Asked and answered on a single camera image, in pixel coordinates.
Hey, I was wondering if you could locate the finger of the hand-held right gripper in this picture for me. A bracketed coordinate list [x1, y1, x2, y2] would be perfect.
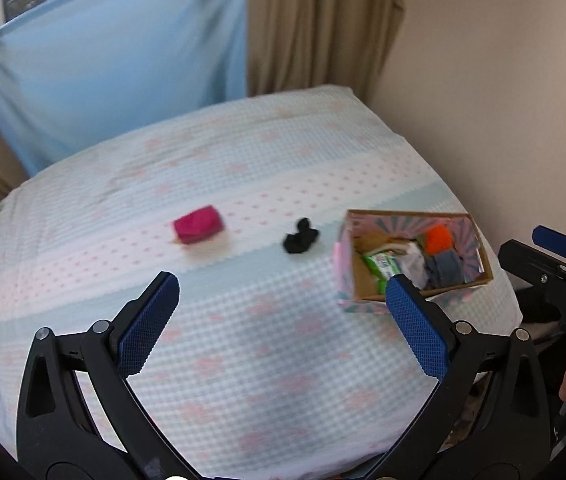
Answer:
[533, 226, 566, 260]
[498, 240, 564, 286]

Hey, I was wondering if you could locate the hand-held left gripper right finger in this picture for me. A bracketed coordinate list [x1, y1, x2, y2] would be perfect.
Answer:
[363, 274, 552, 480]

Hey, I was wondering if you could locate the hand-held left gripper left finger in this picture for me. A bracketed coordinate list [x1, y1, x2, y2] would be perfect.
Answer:
[16, 271, 199, 480]

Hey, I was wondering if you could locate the white sock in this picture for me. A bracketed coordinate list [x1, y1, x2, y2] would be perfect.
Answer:
[403, 247, 431, 288]

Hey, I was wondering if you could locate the grey sock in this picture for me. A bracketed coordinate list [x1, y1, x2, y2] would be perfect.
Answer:
[425, 252, 464, 288]

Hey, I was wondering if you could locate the green wipes pack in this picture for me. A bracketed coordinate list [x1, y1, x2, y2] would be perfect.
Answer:
[361, 250, 404, 281]

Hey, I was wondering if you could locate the pink patterned cardboard box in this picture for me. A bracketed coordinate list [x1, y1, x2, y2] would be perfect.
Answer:
[334, 209, 494, 313]

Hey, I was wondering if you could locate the orange pompom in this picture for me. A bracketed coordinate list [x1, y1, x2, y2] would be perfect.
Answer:
[422, 225, 454, 256]

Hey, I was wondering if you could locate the pink sock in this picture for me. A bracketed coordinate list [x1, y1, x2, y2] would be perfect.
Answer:
[172, 205, 225, 246]

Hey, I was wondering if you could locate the black sock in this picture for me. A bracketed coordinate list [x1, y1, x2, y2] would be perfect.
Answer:
[283, 217, 321, 255]

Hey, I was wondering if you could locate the patterned bedsheet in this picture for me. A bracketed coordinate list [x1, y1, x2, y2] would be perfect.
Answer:
[0, 84, 524, 480]

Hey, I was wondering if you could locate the light blue cloth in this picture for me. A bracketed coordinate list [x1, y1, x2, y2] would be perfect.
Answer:
[0, 0, 251, 178]

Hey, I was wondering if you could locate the wide beige curtain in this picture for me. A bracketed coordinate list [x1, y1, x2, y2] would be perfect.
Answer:
[245, 0, 406, 98]

